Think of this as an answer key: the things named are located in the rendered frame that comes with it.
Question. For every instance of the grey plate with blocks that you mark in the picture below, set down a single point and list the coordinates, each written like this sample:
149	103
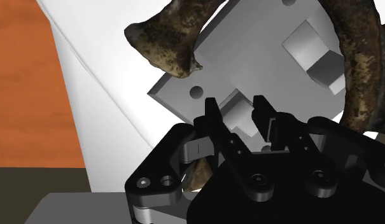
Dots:
257	65

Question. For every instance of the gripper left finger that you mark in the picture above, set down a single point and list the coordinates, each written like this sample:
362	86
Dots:
229	145

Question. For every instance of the white table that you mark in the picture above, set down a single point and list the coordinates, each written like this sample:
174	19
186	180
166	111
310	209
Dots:
111	93

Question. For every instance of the brown mottled figure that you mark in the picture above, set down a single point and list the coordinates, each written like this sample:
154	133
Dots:
170	40

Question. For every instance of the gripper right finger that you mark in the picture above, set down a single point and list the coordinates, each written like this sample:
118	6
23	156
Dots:
291	136

